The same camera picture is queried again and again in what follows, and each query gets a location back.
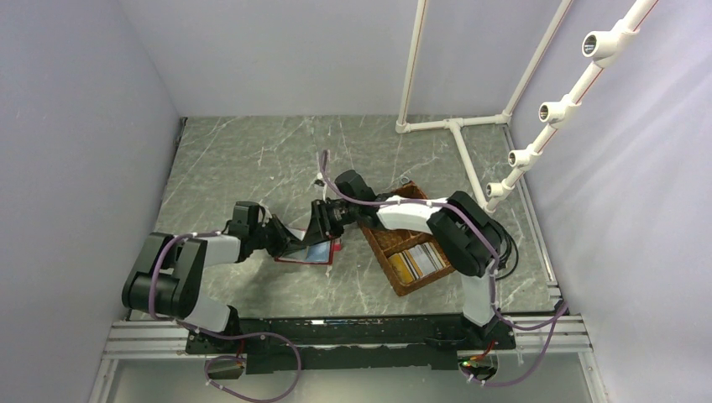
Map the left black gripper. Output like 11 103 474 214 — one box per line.
250 214 302 259

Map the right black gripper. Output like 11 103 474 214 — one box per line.
301 200 359 248

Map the red leather card holder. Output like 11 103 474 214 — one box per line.
274 238 341 265

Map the white card stack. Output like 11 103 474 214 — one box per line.
387 242 447 284

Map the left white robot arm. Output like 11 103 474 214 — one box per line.
121 201 304 353

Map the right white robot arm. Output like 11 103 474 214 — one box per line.
298 170 503 348

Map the brown woven basket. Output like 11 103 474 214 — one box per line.
359 184 456 298

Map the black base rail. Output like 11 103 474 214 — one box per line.
186 313 516 374

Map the black cable bundle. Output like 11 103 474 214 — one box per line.
489 222 520 282

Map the white pvc pipe frame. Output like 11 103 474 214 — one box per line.
395 0 660 217

